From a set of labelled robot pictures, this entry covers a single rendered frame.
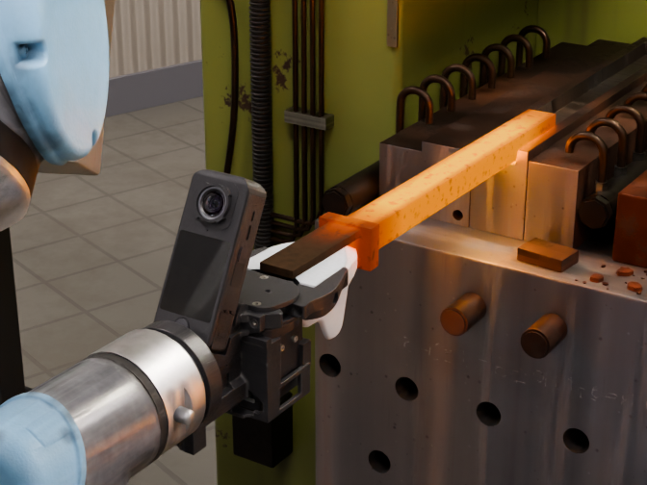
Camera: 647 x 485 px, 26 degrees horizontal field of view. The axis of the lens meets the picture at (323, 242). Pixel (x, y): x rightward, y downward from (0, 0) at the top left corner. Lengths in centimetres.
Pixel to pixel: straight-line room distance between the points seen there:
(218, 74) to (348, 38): 18
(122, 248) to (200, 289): 266
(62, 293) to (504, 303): 219
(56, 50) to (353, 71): 93
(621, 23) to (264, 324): 90
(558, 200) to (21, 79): 76
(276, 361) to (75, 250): 265
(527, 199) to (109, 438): 57
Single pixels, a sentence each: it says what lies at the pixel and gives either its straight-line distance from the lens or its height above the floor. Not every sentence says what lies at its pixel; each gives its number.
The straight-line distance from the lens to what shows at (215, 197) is 89.
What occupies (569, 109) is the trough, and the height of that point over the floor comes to 99.
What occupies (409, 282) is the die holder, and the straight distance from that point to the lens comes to 128.
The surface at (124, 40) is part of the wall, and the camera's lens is 453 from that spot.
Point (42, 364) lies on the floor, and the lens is 303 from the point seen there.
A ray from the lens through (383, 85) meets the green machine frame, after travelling 147.
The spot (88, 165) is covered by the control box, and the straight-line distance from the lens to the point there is 138.
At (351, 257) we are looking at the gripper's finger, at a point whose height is 101.
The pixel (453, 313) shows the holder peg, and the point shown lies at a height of 88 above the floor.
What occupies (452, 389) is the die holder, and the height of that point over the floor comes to 78.
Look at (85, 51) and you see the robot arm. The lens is 62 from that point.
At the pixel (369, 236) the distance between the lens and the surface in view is 103.
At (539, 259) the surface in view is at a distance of 123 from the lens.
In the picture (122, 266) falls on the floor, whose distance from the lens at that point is 346.
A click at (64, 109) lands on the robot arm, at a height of 124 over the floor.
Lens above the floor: 142
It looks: 24 degrees down
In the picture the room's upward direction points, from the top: straight up
